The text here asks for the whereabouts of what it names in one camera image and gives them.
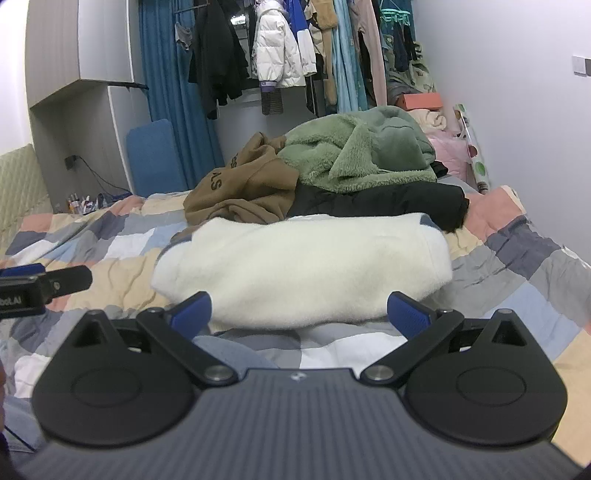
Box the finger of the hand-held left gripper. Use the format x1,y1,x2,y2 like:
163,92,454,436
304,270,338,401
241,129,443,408
46,265,93,298
0,264,46,278

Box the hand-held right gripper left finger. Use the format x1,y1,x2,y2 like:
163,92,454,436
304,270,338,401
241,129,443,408
65,291,238,387

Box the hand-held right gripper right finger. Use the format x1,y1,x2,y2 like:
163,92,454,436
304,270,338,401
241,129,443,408
360,291,529,387

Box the white fluffy sweater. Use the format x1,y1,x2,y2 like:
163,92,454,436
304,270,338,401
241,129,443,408
151,212,453,330

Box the patchwork bed cover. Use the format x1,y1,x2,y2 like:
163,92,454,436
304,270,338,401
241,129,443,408
0,185,591,467

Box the group of small bottles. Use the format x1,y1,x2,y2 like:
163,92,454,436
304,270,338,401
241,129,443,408
66,193,116,215

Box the cream quilted headboard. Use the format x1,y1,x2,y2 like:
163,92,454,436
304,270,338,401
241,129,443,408
0,143,54,257

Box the black garment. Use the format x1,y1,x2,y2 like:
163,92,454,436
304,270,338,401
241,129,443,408
286,181,471,232

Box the person's denim jeans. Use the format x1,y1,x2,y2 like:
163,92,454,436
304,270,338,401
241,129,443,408
0,394,47,457

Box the brown hoodie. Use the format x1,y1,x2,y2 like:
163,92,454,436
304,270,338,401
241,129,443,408
183,131,301,227

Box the blue padded board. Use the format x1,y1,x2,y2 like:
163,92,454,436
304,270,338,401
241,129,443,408
126,119,189,198

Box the pink bundle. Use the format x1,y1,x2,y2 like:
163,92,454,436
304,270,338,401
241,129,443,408
427,129,474,178

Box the dotted paper roll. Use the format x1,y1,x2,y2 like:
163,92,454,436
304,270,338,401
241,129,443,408
455,104,490,192

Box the green fleece jacket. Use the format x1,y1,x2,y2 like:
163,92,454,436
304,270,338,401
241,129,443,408
277,105,438,195

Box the cream cloth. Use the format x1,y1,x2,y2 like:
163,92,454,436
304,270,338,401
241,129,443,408
411,108,448,132

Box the orange box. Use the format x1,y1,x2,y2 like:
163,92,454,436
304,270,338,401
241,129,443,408
399,92,444,112

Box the dark striped garment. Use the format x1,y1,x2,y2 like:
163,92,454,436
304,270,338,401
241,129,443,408
260,85,284,116

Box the grey wooden cabinet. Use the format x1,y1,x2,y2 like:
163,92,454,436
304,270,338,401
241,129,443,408
25,0,153,215

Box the olive patterned garment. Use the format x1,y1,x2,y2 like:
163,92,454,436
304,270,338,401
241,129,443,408
385,39,437,95

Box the blue curtain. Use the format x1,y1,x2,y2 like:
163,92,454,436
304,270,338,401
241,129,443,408
139,0,225,192

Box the black hanging jacket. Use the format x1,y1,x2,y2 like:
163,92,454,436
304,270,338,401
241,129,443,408
187,0,252,121

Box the beige pink coat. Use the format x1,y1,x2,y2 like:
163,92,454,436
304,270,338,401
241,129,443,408
348,0,389,108

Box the light blue garment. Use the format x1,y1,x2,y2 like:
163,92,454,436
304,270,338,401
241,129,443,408
330,0,370,114

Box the dark navy garment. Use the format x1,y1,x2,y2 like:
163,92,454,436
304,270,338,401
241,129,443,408
392,23,411,72

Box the small grey hanging garment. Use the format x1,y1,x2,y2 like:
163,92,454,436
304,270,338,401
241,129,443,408
174,18,195,51

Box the tan fleece coat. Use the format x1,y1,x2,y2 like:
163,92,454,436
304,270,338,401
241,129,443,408
307,0,340,107

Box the white puffer jacket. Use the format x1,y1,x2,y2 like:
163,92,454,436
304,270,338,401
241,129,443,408
252,0,306,89

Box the blue and white garment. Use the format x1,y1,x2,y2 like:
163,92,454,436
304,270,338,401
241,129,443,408
286,0,319,77

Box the teal clip hanger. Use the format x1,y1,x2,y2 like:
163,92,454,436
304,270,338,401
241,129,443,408
379,0,414,28

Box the black cable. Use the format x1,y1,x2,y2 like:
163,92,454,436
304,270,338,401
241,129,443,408
76,157,134,197

